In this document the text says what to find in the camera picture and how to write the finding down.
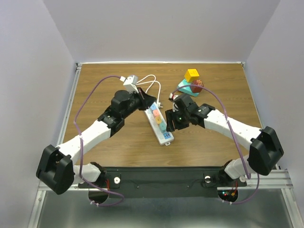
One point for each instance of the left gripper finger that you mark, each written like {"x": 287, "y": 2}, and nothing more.
{"x": 142, "y": 95}
{"x": 148, "y": 100}

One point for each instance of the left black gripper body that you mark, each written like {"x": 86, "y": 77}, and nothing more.
{"x": 136, "y": 101}

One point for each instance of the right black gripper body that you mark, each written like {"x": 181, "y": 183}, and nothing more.
{"x": 180, "y": 120}

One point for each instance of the white power strip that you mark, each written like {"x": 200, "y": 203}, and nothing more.
{"x": 158, "y": 125}

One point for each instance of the blue charger plug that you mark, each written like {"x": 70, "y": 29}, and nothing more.
{"x": 153, "y": 107}

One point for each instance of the yellow charger plug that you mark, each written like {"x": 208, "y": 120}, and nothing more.
{"x": 158, "y": 119}

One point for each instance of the salmon charger plug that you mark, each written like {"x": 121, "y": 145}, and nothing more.
{"x": 156, "y": 113}

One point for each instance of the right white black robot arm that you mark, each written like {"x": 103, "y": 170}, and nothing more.
{"x": 263, "y": 145}

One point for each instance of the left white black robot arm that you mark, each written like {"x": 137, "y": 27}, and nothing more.
{"x": 57, "y": 166}

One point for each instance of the teal charger plug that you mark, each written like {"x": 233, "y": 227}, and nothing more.
{"x": 162, "y": 127}

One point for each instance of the yellow cube socket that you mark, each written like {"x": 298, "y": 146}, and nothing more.
{"x": 191, "y": 75}

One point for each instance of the teal triangular block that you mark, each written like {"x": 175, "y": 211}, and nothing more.
{"x": 185, "y": 87}

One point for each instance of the brown patterned cube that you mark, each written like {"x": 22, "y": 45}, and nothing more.
{"x": 196, "y": 86}

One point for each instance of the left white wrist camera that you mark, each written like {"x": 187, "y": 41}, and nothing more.
{"x": 130, "y": 83}

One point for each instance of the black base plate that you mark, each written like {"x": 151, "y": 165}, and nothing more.
{"x": 166, "y": 182}

